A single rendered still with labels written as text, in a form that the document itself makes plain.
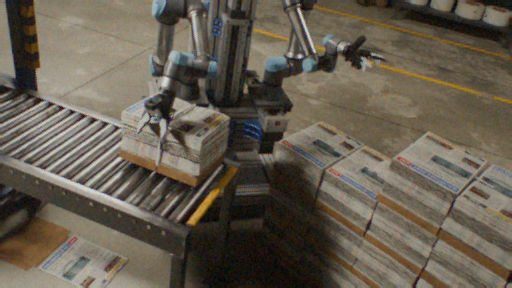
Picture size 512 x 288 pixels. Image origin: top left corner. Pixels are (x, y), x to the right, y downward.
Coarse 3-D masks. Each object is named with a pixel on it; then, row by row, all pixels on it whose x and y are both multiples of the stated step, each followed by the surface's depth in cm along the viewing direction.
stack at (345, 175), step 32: (320, 128) 254; (288, 160) 237; (320, 160) 228; (352, 160) 233; (384, 160) 237; (288, 192) 244; (320, 192) 229; (352, 192) 216; (320, 224) 235; (384, 224) 209; (256, 256) 280; (288, 256) 260; (320, 256) 243; (352, 256) 228; (384, 256) 214; (416, 256) 203; (448, 256) 192
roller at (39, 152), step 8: (80, 120) 231; (88, 120) 232; (72, 128) 224; (80, 128) 227; (56, 136) 217; (64, 136) 218; (72, 136) 223; (48, 144) 211; (56, 144) 214; (32, 152) 204; (40, 152) 206; (48, 152) 210; (24, 160) 199; (32, 160) 202
